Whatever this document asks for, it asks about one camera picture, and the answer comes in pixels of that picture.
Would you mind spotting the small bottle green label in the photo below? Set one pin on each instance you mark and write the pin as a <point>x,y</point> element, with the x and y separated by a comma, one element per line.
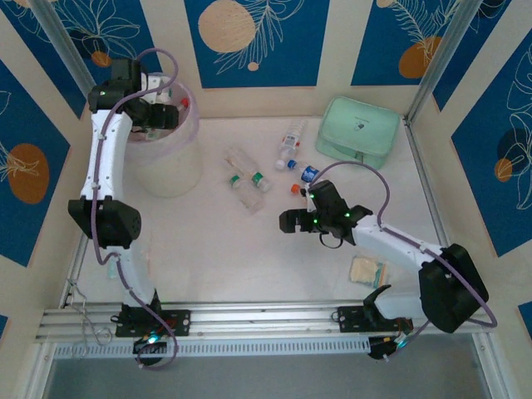
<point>154,135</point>

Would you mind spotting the red-cap cola bottle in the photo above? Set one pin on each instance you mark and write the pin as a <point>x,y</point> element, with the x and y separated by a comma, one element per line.
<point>184,102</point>

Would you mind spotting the orange-cap bottle orange label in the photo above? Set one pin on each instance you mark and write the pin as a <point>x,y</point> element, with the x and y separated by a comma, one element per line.
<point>295,189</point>

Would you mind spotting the translucent pink waste bin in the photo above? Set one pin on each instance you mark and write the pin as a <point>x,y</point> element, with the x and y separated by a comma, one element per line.
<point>192,124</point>

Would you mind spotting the clear bottle green cap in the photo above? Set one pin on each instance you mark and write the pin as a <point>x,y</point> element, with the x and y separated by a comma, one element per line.
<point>249,197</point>

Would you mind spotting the white plastic bin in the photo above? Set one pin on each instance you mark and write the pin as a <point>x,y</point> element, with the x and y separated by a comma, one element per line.
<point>174,174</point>

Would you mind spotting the clear bottle red-white label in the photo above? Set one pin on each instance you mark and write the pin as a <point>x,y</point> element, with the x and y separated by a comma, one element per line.
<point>291,141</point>

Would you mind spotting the clear bottle green label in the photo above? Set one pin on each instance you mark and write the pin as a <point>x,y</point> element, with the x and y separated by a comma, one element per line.
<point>241,162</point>

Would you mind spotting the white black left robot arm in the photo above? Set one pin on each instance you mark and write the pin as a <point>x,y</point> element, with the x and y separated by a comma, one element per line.
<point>106,158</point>

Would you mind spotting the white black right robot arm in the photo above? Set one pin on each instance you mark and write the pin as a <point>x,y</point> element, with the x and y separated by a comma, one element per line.
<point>390,245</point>

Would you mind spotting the yellow sachet packet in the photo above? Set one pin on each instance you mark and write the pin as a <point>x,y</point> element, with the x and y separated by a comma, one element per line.
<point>361,270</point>

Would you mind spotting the mint green zip pouch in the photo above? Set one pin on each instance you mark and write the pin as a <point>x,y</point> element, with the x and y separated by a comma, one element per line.
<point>357,124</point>

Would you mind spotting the black right controller board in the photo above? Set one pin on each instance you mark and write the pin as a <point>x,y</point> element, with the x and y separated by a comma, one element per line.
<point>380,351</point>

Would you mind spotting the black controller board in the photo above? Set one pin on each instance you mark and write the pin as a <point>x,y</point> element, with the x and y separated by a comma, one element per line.
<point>145,347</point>
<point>380,351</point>

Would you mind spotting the black left controller board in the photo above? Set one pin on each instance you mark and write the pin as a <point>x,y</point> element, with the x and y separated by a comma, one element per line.
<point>145,347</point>

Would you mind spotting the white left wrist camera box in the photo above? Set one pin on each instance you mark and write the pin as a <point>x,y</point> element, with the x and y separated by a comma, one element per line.
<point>165,96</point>

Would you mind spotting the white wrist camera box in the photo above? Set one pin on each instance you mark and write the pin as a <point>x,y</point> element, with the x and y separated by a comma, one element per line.
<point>310,201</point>
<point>165,96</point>

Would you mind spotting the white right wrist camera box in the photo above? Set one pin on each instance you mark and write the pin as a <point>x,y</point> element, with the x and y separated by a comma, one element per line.
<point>310,201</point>

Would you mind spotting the aluminium frame post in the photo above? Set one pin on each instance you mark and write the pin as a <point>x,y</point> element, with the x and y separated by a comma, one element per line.
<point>440,62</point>
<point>62,41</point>

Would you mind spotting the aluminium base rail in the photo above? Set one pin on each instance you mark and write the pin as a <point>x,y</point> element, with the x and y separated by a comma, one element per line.
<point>266,318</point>

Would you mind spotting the aluminium table side rail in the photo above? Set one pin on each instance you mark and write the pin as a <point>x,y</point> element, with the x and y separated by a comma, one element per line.
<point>420,162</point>
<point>75,270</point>

